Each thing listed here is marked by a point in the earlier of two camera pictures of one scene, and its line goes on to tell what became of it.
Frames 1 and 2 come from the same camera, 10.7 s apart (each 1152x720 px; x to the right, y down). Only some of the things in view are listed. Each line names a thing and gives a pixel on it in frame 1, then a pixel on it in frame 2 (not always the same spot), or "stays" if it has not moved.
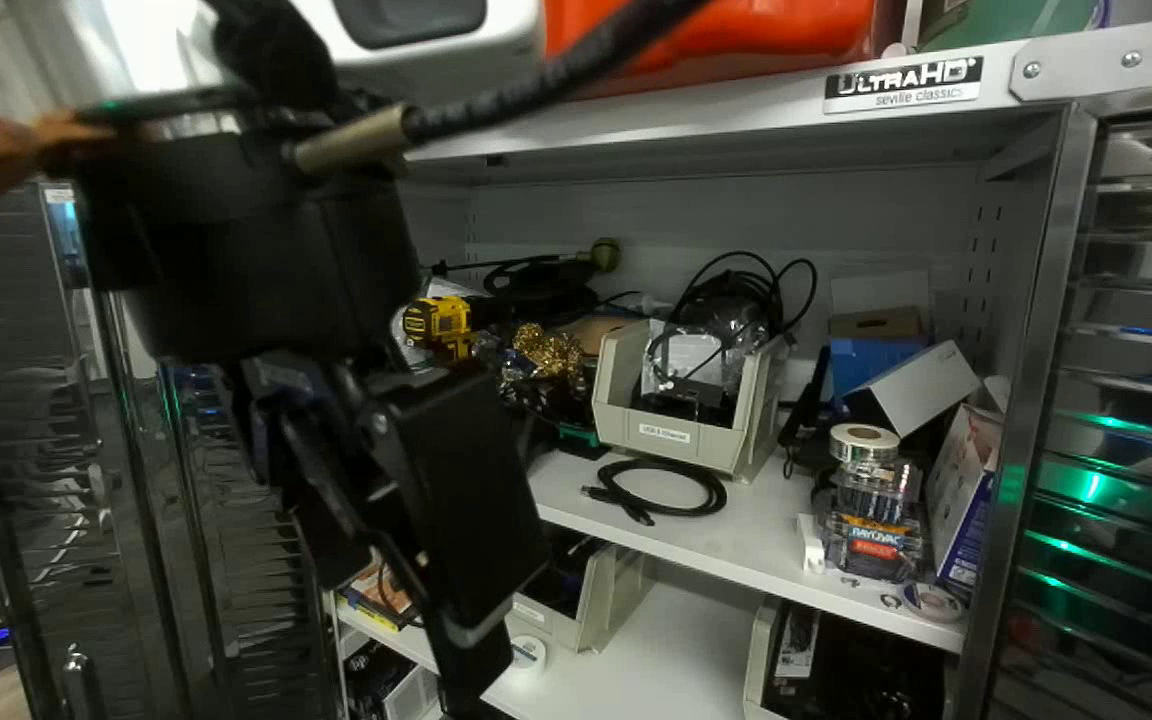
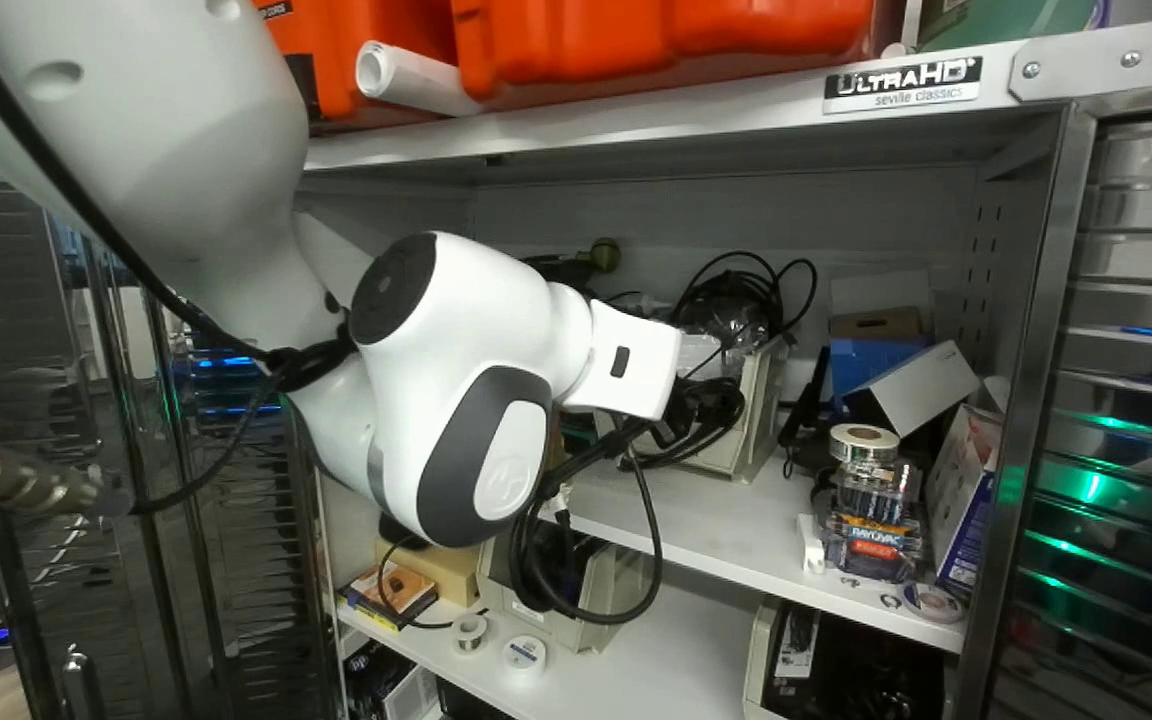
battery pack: (872, 534) stays
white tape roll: (860, 441) stays
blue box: (866, 357) stays
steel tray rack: (1103, 565) stays
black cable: (651, 511) -> (700, 415)
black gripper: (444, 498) -> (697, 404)
